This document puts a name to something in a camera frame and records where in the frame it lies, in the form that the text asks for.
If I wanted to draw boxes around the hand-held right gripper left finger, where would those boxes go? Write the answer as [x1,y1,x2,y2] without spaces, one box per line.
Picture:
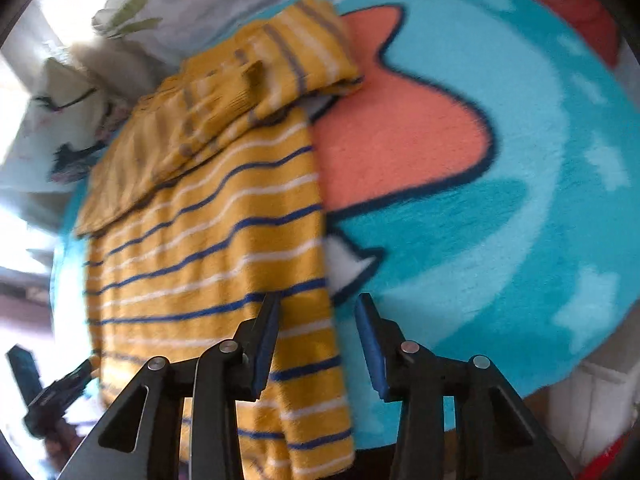
[59,292,282,480]

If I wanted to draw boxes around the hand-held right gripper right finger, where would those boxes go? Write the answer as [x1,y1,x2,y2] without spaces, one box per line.
[354,293,574,480]

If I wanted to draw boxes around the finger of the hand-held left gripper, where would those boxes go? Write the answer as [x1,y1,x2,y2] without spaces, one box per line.
[25,355,101,438]
[6,345,42,398]

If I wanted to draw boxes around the yellow striped shirt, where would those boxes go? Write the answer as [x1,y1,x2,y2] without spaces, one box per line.
[75,0,365,480]

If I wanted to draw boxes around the blue and orange round rug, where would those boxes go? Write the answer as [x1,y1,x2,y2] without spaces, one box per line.
[50,0,638,453]

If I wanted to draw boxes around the red cloth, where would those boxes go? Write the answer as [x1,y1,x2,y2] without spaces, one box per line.
[535,0,623,68]

